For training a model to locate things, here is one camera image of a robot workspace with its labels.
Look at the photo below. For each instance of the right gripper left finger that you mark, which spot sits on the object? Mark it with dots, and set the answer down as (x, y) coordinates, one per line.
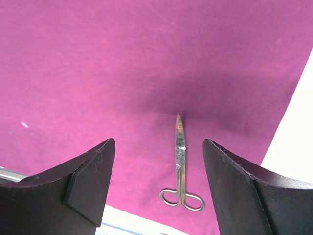
(68, 199)

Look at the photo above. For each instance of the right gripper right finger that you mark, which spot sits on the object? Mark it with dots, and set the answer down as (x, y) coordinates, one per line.
(251, 200)

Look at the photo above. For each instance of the steel scissors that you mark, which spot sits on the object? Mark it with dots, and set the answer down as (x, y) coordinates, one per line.
(180, 159)

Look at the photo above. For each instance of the purple cloth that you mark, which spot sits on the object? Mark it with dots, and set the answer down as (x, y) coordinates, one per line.
(74, 73)

